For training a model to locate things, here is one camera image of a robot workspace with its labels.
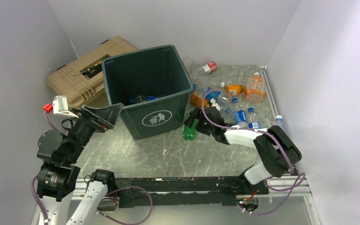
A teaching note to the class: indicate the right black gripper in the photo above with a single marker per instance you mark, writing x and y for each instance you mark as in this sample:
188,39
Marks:
197,114

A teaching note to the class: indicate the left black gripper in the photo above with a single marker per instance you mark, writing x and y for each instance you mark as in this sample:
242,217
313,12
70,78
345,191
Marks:
99,119

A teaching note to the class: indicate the green plastic bottle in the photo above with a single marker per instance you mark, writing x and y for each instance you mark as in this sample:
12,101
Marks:
189,133

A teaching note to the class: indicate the blue label water bottle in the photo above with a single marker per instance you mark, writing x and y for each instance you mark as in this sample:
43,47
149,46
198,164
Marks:
238,113

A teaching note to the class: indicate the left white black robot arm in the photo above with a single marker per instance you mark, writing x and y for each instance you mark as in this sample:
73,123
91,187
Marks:
54,185

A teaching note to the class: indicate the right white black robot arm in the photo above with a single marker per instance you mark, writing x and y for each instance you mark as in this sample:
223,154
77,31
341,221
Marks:
278,154

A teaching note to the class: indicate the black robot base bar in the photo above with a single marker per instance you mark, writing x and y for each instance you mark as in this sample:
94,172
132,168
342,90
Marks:
170,191

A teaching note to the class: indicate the dark green plastic bin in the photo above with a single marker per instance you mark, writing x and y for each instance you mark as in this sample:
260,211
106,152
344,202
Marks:
157,71

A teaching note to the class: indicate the amber orange tea bottle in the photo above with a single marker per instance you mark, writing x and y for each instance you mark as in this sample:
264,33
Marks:
197,99

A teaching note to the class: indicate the tan plastic toolbox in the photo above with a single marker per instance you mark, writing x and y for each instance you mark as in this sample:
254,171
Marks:
82,80

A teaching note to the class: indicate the clear bottle red label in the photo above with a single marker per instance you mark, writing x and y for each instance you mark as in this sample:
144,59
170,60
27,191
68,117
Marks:
203,70

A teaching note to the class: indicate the orange juice bottle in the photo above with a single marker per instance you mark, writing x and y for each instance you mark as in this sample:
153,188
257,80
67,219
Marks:
234,89

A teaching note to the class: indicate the large orange label bottle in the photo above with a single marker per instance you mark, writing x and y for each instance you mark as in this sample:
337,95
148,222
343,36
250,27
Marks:
255,88

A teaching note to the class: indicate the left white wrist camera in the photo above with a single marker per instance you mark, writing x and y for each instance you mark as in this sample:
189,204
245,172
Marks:
60,107

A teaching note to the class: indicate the clear bottle by wall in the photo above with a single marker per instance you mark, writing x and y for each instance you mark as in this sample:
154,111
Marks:
279,121

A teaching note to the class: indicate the aluminium frame rail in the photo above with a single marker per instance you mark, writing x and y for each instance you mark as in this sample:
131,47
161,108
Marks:
262,71

